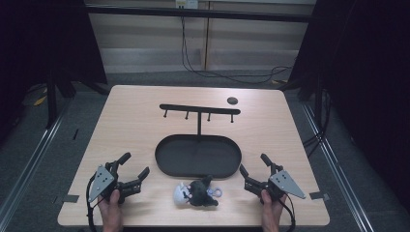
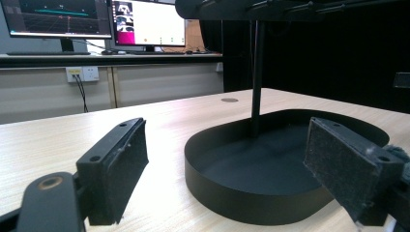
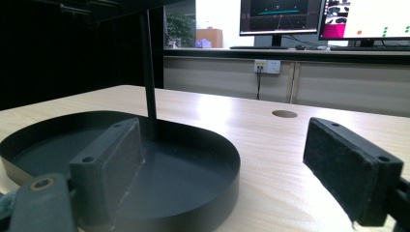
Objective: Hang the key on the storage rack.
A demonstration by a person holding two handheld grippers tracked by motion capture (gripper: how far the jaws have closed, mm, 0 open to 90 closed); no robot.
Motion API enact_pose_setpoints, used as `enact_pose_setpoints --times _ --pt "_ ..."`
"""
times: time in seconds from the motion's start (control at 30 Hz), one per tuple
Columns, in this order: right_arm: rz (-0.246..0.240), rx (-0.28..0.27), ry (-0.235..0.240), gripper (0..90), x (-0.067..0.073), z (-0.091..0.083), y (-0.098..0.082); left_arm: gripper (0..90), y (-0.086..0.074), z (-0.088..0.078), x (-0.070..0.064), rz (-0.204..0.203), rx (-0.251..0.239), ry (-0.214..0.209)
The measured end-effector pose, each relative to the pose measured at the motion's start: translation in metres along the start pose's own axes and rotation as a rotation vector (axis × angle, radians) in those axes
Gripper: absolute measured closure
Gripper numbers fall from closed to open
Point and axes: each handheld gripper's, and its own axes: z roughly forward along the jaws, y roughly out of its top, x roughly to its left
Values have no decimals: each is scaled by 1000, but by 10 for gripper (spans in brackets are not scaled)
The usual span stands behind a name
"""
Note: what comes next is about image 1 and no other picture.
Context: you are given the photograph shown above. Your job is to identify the black floor cables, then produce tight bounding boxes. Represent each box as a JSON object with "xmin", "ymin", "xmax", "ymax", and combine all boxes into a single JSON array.
[{"xmin": 302, "ymin": 90, "xmax": 334, "ymax": 160}]

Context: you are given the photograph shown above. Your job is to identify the black wall cable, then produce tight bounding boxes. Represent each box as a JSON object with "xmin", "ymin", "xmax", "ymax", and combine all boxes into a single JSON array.
[{"xmin": 179, "ymin": 14, "xmax": 295, "ymax": 86}]

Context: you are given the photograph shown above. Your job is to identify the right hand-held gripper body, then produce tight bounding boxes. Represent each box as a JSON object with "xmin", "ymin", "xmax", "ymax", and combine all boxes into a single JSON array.
[{"xmin": 244, "ymin": 163, "xmax": 307, "ymax": 205}]

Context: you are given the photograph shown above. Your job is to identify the black metal stand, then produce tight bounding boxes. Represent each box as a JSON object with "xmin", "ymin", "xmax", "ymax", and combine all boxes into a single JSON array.
[
  {"xmin": 314, "ymin": 75, "xmax": 324, "ymax": 131},
  {"xmin": 45, "ymin": 72, "xmax": 60, "ymax": 131}
]

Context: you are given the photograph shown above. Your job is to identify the black hook stand with tray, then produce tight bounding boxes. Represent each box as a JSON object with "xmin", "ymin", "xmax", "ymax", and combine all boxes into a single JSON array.
[{"xmin": 154, "ymin": 103, "xmax": 243, "ymax": 180}]

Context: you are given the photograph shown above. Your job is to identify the person's left hand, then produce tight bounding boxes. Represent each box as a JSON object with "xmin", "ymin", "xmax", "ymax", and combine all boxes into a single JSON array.
[{"xmin": 97, "ymin": 188, "xmax": 125, "ymax": 226}]

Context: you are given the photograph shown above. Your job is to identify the aluminium floor rail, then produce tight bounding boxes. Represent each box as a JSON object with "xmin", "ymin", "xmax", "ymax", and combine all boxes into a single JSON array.
[
  {"xmin": 300, "ymin": 101, "xmax": 376, "ymax": 232},
  {"xmin": 0, "ymin": 102, "xmax": 67, "ymax": 225}
]

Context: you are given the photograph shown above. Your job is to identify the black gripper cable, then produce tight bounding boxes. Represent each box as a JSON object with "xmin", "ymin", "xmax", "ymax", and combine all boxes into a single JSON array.
[
  {"xmin": 85, "ymin": 172, "xmax": 100, "ymax": 232},
  {"xmin": 279, "ymin": 192, "xmax": 297, "ymax": 232}
]

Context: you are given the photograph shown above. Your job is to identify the black horizontal bar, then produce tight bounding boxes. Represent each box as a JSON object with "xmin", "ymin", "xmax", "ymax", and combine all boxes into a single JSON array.
[{"xmin": 84, "ymin": 3, "xmax": 316, "ymax": 24}]

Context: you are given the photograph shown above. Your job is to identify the person's right hand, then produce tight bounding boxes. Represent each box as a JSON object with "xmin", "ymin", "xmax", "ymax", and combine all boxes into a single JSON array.
[{"xmin": 260, "ymin": 188, "xmax": 288, "ymax": 226}]

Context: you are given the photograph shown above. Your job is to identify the white wall socket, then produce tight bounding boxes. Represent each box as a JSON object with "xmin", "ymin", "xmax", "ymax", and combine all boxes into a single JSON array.
[{"xmin": 175, "ymin": 0, "xmax": 199, "ymax": 10}]

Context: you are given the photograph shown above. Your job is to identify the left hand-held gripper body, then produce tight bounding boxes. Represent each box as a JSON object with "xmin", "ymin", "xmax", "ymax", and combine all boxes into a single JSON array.
[{"xmin": 87, "ymin": 160, "xmax": 143, "ymax": 205}]

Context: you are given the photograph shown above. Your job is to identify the yellow floor scrap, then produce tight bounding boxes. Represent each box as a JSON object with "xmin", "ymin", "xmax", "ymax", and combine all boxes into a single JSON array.
[{"xmin": 32, "ymin": 94, "xmax": 48, "ymax": 107}]

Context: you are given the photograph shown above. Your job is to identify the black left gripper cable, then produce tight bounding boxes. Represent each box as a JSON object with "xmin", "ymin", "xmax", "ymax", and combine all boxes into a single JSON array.
[{"xmin": 85, "ymin": 172, "xmax": 100, "ymax": 232}]

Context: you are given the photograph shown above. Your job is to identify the black curtain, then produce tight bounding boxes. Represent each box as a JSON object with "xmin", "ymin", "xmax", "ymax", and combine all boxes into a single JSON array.
[
  {"xmin": 0, "ymin": 0, "xmax": 108, "ymax": 143},
  {"xmin": 287, "ymin": 0, "xmax": 410, "ymax": 207}
]

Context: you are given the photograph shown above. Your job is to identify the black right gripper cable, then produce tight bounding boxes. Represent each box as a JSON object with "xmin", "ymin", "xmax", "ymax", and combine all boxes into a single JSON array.
[{"xmin": 279, "ymin": 192, "xmax": 297, "ymax": 232}]

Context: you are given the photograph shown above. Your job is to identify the grey tape strip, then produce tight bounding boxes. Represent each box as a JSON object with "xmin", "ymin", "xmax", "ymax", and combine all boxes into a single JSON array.
[
  {"xmin": 308, "ymin": 190, "xmax": 331, "ymax": 202},
  {"xmin": 62, "ymin": 193, "xmax": 80, "ymax": 204}
]

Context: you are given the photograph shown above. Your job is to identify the black and white plush keychain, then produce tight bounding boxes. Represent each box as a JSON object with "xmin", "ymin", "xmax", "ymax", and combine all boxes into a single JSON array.
[{"xmin": 172, "ymin": 174, "xmax": 223, "ymax": 208}]

